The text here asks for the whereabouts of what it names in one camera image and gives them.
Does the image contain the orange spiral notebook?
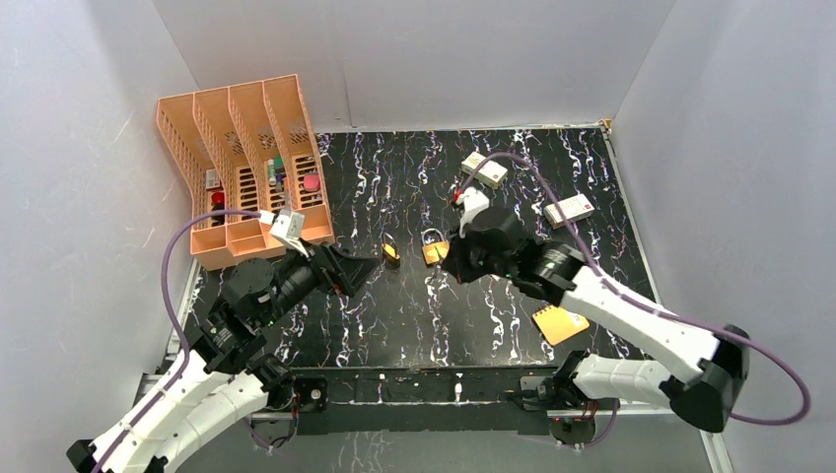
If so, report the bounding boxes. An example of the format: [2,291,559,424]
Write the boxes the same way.
[531,305,591,346]

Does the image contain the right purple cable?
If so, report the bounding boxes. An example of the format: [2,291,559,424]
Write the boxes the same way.
[453,152,812,427]

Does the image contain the red black item in organizer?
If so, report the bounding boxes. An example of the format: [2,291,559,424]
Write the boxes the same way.
[210,190,226,227]

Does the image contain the orange plastic file organizer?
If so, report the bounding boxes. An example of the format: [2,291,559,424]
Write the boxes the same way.
[157,75,335,270]

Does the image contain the white green small box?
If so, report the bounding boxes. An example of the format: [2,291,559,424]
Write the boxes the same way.
[460,152,509,189]

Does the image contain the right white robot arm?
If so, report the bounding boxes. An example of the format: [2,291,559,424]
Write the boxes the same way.
[442,206,749,433]

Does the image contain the brass padlock centre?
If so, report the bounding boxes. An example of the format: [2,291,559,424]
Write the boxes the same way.
[421,228,450,267]

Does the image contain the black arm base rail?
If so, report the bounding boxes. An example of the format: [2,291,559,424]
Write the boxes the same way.
[130,365,720,451]

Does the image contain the brass padlock long shackle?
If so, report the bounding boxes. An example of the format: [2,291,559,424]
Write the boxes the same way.
[382,233,401,270]

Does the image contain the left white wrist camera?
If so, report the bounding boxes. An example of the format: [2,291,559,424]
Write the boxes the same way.
[258,209,310,258]

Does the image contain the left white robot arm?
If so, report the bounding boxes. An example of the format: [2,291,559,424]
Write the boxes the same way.
[66,242,380,472]

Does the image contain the white red small box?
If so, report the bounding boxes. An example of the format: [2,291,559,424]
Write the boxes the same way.
[542,194,594,229]

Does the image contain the pink eraser in organizer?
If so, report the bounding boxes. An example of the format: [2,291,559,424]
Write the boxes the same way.
[301,172,321,192]

